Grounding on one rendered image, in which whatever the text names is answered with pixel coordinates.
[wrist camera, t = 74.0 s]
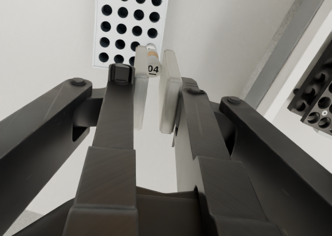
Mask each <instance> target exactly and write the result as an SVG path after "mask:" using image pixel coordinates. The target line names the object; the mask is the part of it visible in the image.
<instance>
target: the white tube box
mask: <svg viewBox="0 0 332 236"><path fill-rule="evenodd" d="M167 6H168V0H95V14H94V33H93V53H92V68H98V69H106V70H109V65H110V64H112V63H123V64H128V65H131V66H133V67H134V61H135V52H136V47H138V45H139V46H147V44H154V45H155V48H156V51H157V53H158V56H159V61H160V58H161V51H162V43H163V36H164V29H165V22H166V13H167Z"/></svg>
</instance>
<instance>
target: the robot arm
mask: <svg viewBox="0 0 332 236"><path fill-rule="evenodd" d="M148 82H149V70H148V55H147V48H146V46H139V45H138V47H136V52H135V61H134V67H133V66H131V65H128V64H123V63H112V64H110V65H109V70H108V82H107V86H106V87H104V88H97V89H93V88H92V84H93V83H92V82H91V81H89V80H86V79H83V78H77V77H76V78H71V79H67V80H65V81H63V82H62V83H60V84H59V85H57V86H55V87H54V88H52V89H50V90H49V91H47V92H46V93H44V94H42V95H41V96H39V97H38V98H36V99H34V100H33V101H31V102H30V103H28V104H26V105H25V106H23V107H22V108H20V109H18V110H17V111H15V112H14V113H12V114H11V115H9V116H7V117H6V118H4V119H3V120H1V121H0V236H3V235H4V234H5V233H6V231H7V230H8V229H9V228H10V227H11V226H12V224H13V223H14V222H15V221H16V220H17V218H18V217H19V216H20V215H21V214H22V213H23V211H24V210H25V209H26V208H27V207H28V205H29V204H30V203H31V202H32V201H33V200H34V198H35V197H36V196H37V195H38V194H39V192H40V191H41V190H42V189H43V188H44V186H45V185H46V184H47V183H48V182H49V181H50V179H51V178H52V177H53V176H54V175H55V173H56V172H57V171H58V170H59V169H60V167H61V166H62V165H63V164H64V163H65V162H66V160H67V159H68V158H69V157H70V156H71V154H72V153H73V152H74V151H75V150H76V149H77V147H78V146H79V145H80V144H81V143H82V141H83V140H84V139H85V138H86V137H87V135H88V134H89V132H90V128H91V127H96V130H95V134H94V138H93V142H92V146H88V149H87V153H86V157H85V161H84V165H83V169H82V173H81V177H80V181H79V184H78V188H77V192H76V196H75V197H74V198H72V199H70V200H68V201H66V202H65V203H63V204H61V205H60V206H58V207H57V208H55V209H53V210H52V211H50V212H49V213H47V214H45V215H44V216H42V217H41V218H39V219H37V220H36V221H34V222H33V223H31V224H30V225H28V226H26V227H25V228H23V229H22V230H20V231H18V232H17V233H15V234H14V235H12V236H332V173H331V172H329V171H328V170H327V169H326V168H325V167H323V166H322V165H321V164H320V163H319V162H317V161H316V160H315V159H314V158H313V157H311V156H310V155H309V154H308V153H307V152H305V151H304V150H303V149H302V148H301V147H299V146H298V145H297V144H296V143H294V142H293V141H292V140H291V139H290V138H288V137H287V136H286V135H285V134H284V133H282V132H281V131H280V130H279V129H278V128H276V127H275V126H274V125H273V124H272V123H270V122H269V121H268V120H267V119H266V118H264V117H263V116H262V115H261V114H260V113H258V112H257V111H256V110H255V109H254V108H252V107H251V106H250V105H249V104H248V103H246V102H245V101H244V100H242V99H240V98H238V97H236V96H224V97H222V98H221V101H220V103H216V102H212V101H210V100H209V98H208V95H207V93H206V92H205V91H204V90H200V89H199V87H198V85H197V82H196V81H195V80H194V79H192V78H186V77H181V75H180V71H179V67H178V63H177V60H176V56H175V52H173V50H170V49H166V50H164V54H163V61H162V70H161V74H160V81H159V127H160V131H161V133H162V134H170V135H171V133H173V132H174V136H173V141H172V147H175V163H176V180H177V192H172V193H162V192H158V191H155V190H151V189H146V188H142V187H138V186H136V150H135V149H134V130H135V131H140V129H142V127H143V119H144V112H145V104H146V97H147V89H148ZM174 127H175V128H174ZM174 129H175V130H174Z"/></svg>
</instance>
